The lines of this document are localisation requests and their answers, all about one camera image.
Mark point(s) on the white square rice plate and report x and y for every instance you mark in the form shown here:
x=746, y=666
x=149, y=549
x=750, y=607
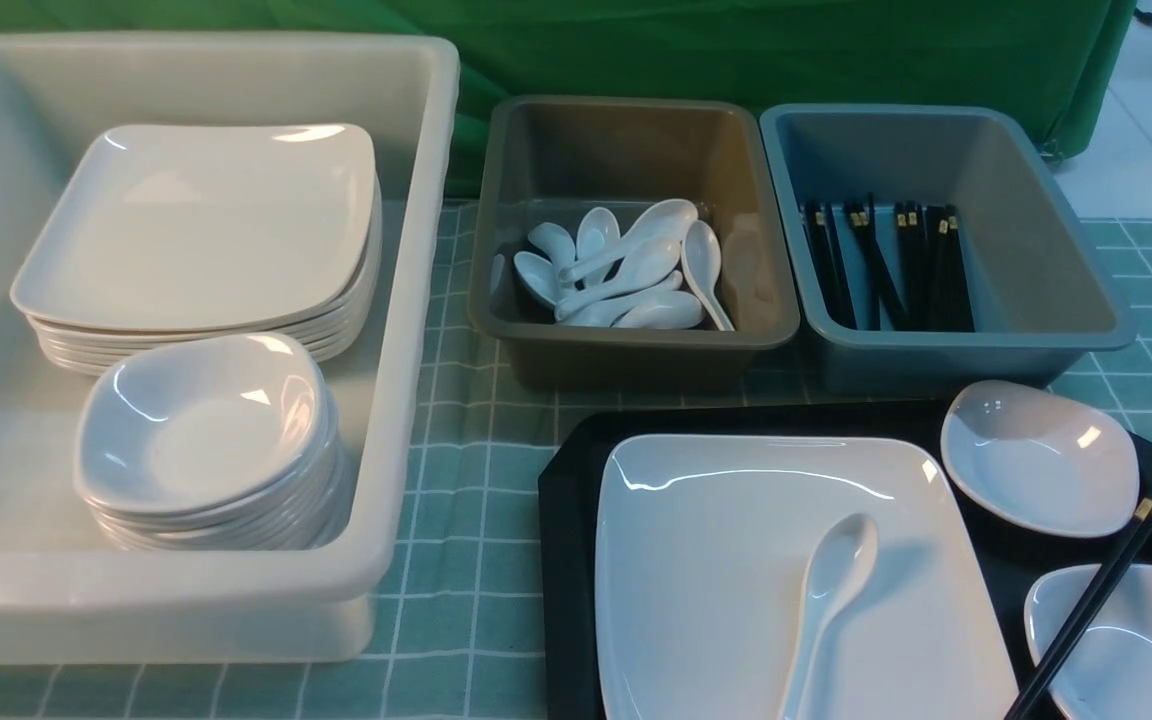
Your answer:
x=702, y=544

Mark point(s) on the white ceramic soup spoon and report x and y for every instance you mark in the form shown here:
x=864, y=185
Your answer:
x=837, y=571

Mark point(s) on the white bowl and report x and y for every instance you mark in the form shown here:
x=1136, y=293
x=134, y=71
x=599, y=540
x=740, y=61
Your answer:
x=1109, y=674
x=1040, y=461

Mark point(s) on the black chopsticks pair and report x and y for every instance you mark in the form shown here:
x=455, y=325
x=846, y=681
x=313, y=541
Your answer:
x=1085, y=610

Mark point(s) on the pile of white spoons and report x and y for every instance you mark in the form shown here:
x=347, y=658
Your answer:
x=662, y=273

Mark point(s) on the brown plastic bin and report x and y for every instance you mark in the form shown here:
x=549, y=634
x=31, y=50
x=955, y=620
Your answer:
x=555, y=158

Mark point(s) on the green checked tablecloth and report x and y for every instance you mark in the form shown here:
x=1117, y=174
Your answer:
x=458, y=626

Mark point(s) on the stack of white bowls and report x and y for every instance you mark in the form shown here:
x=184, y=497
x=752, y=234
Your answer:
x=226, y=444

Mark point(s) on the bundle of black chopsticks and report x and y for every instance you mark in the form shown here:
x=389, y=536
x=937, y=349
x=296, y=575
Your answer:
x=901, y=268

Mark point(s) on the blue-grey plastic bin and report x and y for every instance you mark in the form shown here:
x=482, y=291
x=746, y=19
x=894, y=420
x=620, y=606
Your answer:
x=1040, y=298

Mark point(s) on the stack of white square plates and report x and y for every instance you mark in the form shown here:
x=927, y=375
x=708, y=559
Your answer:
x=168, y=234

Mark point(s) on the green fabric backdrop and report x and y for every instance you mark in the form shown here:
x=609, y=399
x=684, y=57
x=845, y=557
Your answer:
x=1046, y=64

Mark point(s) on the large white plastic tub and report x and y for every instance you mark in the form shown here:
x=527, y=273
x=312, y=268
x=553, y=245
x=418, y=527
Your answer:
x=67, y=595

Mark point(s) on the black serving tray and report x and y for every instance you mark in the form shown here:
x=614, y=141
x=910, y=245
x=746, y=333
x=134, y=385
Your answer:
x=1011, y=559

